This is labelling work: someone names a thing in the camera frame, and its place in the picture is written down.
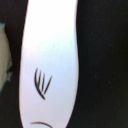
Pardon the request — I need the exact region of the white toy bottle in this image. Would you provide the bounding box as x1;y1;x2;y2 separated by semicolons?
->
19;0;79;128

